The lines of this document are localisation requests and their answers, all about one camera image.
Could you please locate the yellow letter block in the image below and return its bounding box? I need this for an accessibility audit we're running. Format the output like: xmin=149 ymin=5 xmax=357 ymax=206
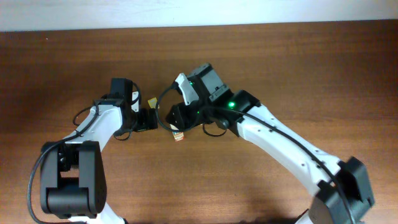
xmin=147 ymin=97 xmax=157 ymax=109

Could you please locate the red letter A block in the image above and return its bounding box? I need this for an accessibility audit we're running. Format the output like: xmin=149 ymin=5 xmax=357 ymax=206
xmin=172 ymin=131 xmax=184 ymax=142

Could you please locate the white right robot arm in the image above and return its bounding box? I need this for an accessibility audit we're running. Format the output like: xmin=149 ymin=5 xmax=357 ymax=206
xmin=161 ymin=63 xmax=375 ymax=223

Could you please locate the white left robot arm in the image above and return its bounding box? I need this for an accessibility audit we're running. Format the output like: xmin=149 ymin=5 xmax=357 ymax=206
xmin=32 ymin=78 xmax=157 ymax=223

